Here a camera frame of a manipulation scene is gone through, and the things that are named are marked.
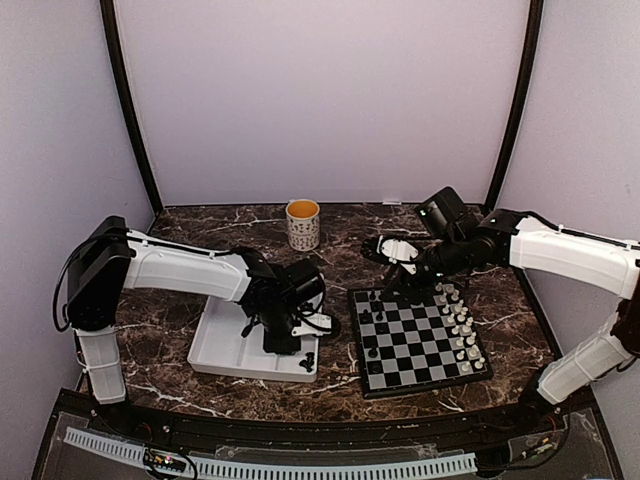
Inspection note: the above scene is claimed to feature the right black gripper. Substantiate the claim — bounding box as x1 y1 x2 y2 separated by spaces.
379 233 469 305

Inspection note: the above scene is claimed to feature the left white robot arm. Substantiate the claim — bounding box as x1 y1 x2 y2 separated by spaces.
52 216 332 436

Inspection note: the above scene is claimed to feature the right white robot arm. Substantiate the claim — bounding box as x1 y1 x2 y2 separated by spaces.
373 186 639 434

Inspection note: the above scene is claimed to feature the black chess pieces pile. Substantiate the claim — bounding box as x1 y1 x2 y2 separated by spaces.
299 352 315 373

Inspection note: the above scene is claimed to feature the black white chess board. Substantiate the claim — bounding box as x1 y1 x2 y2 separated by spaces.
347 287 493 399

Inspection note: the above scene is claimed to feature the white chess piece row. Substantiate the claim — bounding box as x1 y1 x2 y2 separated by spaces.
432 282 489 378

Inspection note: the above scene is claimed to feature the white plastic tray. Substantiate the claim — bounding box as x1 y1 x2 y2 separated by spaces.
187 297 319 383

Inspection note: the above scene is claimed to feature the yellow patterned mug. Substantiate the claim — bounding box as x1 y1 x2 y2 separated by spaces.
285 199 320 252

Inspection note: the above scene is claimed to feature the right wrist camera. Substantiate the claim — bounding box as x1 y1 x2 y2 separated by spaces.
360 236 420 275

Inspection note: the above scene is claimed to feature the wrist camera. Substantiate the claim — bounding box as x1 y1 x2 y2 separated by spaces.
291 313 341 338
360 236 420 275

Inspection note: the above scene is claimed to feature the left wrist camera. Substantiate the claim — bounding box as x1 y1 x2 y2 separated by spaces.
291 313 341 338

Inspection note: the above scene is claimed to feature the white slotted cable duct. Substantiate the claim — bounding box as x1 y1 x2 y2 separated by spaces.
63 427 478 479

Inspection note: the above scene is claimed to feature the black front rail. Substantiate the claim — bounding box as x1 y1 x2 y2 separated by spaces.
45 378 611 451

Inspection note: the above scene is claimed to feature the right black frame post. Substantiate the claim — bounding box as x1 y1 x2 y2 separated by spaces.
484 0 544 210

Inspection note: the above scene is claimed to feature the black frame post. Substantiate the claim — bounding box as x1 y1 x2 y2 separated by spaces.
99 0 164 217
484 0 544 210

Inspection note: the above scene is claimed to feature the left black frame post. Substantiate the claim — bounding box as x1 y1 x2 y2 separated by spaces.
99 0 164 217

